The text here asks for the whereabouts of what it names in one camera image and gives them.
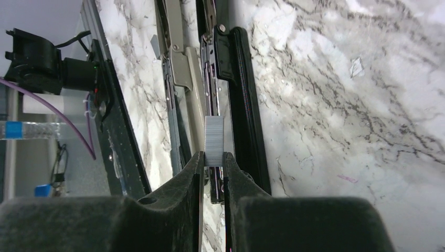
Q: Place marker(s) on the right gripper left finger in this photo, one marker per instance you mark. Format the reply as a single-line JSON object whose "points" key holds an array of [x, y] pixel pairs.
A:
{"points": [[167, 219]]}

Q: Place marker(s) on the staple strip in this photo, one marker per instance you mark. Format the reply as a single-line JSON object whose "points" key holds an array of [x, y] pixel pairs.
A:
{"points": [[214, 141], [155, 46]]}

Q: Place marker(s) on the clear water bottle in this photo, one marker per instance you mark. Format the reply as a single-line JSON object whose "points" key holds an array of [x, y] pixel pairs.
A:
{"points": [[23, 130]]}

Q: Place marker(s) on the black stapler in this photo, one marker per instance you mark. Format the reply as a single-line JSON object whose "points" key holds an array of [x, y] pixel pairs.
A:
{"points": [[230, 89]]}

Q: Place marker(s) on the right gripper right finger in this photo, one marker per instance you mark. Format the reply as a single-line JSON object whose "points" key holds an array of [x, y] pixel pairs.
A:
{"points": [[257, 221]]}

